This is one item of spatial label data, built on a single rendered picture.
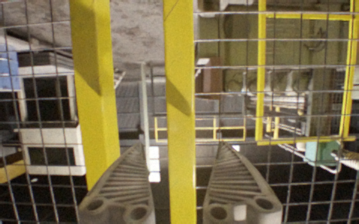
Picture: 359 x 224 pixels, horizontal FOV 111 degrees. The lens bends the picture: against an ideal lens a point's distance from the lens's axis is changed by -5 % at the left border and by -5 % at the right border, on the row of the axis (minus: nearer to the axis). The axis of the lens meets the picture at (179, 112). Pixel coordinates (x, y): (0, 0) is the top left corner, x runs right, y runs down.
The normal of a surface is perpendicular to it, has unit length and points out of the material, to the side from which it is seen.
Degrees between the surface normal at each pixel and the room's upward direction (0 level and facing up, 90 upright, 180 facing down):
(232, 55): 90
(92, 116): 90
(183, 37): 90
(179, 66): 90
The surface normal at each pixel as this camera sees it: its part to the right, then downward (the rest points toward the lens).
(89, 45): -0.02, 0.11
